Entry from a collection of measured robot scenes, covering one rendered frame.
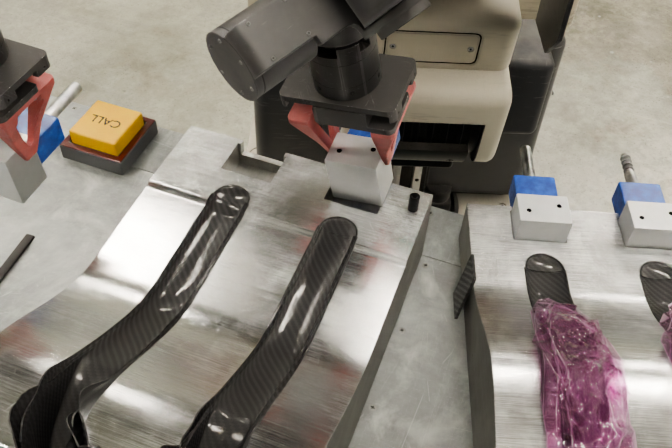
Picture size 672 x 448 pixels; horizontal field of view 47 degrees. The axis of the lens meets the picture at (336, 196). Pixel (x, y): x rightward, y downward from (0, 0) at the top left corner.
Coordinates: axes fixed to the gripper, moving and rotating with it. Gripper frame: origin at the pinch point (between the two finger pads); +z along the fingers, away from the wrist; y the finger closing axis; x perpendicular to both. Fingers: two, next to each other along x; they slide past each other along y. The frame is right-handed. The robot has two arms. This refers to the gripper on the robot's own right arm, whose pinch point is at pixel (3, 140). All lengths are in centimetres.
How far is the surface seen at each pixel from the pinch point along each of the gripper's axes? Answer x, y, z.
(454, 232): 18.9, 38.3, 15.4
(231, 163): 12.0, 15.7, 7.6
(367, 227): 8.4, 31.6, 6.2
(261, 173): 13.2, 18.5, 9.0
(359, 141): 13.3, 28.7, 0.6
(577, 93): 156, 50, 98
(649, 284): 16, 58, 10
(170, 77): 113, -63, 98
